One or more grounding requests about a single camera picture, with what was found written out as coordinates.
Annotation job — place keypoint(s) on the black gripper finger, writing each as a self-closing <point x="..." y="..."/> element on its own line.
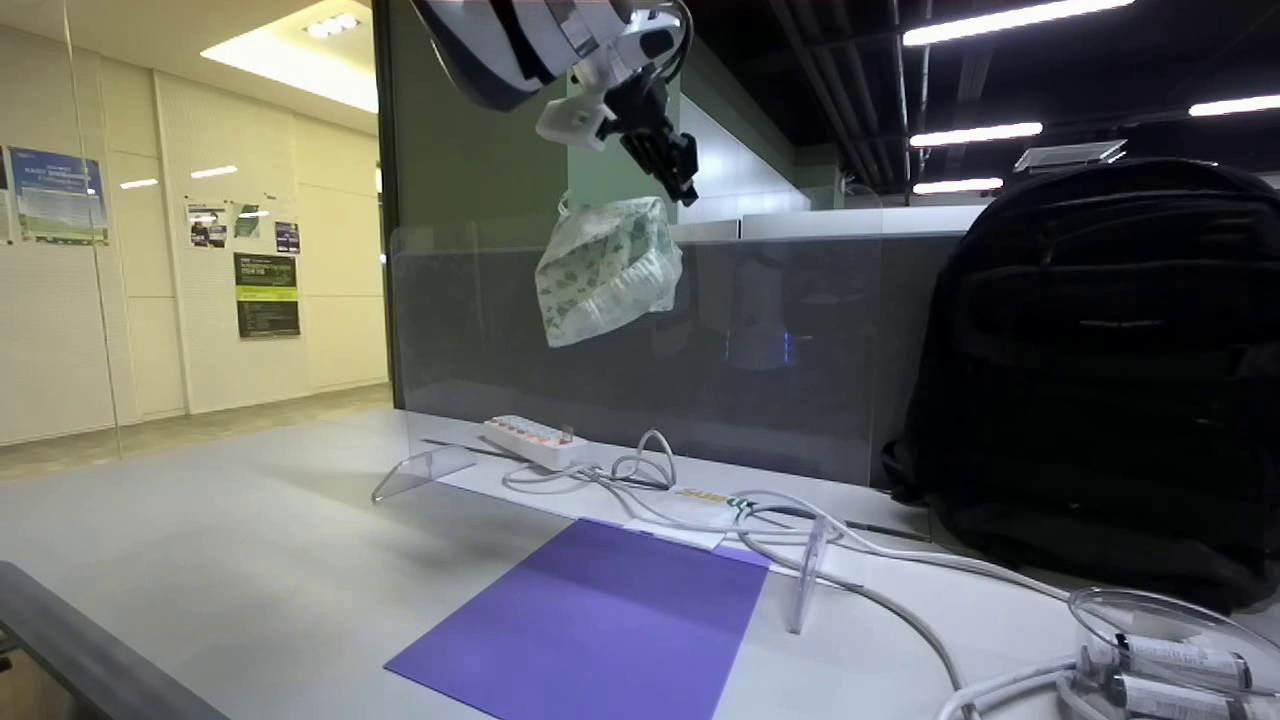
<point x="666" y="158"/>
<point x="691" y="171"/>

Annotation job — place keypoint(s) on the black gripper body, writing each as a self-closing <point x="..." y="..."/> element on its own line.
<point x="643" y="107"/>

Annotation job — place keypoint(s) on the white green floral cloth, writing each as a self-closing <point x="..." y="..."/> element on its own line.
<point x="604" y="274"/>

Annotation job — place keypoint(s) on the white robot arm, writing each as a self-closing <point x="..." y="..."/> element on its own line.
<point x="520" y="43"/>

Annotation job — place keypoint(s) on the green pillar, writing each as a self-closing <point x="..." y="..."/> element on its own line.
<point x="443" y="147"/>

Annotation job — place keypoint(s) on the grey desk partition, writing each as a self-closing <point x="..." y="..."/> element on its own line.
<point x="803" y="363"/>

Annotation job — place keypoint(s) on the long ceiling tube light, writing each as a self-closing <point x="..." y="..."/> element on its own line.
<point x="976" y="135"/>
<point x="1234" y="107"/>
<point x="956" y="186"/>
<point x="1014" y="16"/>

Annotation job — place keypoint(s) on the white power strip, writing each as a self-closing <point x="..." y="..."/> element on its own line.
<point x="533" y="440"/>
<point x="649" y="461"/>

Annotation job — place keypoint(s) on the large ceiling light panel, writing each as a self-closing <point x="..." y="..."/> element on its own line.
<point x="300" y="53"/>

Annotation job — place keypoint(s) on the dark green black poster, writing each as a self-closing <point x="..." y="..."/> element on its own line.
<point x="267" y="297"/>

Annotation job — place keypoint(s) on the black backpack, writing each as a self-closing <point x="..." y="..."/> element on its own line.
<point x="1105" y="363"/>

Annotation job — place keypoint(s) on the purple rectangular mat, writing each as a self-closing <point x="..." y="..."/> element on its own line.
<point x="603" y="624"/>

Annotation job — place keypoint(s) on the white plug adapter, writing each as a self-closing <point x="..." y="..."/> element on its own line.
<point x="1181" y="658"/>
<point x="1173" y="698"/>

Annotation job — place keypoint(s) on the small dark wall notice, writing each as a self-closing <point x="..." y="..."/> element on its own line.
<point x="284" y="238"/>

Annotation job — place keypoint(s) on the small green wall notice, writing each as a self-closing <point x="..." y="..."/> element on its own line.
<point x="249" y="222"/>

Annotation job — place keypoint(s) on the small photo wall notice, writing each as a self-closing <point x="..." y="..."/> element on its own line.
<point x="204" y="224"/>

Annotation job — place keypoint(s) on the blue white wall poster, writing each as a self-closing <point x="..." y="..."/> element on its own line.
<point x="56" y="192"/>

